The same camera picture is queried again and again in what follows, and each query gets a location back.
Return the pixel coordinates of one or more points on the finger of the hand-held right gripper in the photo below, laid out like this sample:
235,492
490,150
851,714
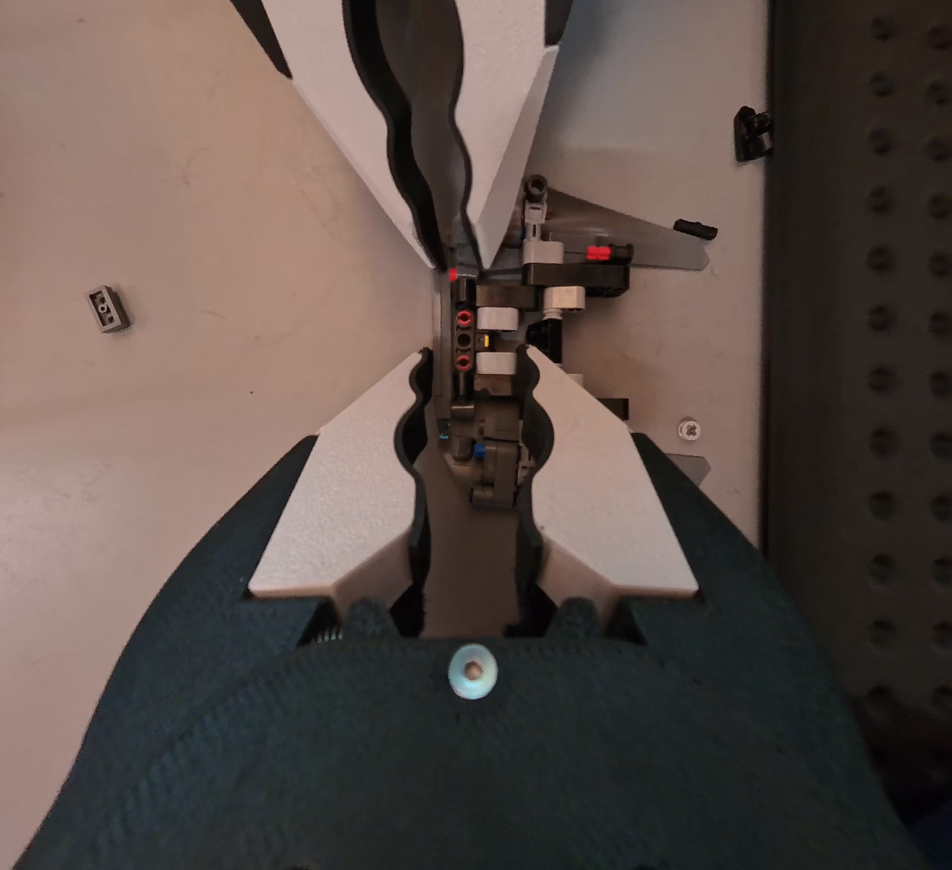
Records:
506,67
312,30

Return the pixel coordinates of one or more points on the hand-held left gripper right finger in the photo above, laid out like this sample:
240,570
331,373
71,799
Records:
617,513

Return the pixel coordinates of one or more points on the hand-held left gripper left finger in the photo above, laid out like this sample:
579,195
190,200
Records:
335,498

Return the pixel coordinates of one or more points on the grey and black lego model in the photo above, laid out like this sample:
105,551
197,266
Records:
573,276

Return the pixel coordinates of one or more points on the small white lego bush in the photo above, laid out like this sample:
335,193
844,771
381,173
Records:
689,429

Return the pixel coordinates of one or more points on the short black lego pin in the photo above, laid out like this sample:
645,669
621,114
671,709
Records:
695,229

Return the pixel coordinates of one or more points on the black lego connector piece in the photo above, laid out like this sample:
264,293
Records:
751,134

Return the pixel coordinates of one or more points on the small grey lego brick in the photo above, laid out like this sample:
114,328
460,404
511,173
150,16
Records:
110,308

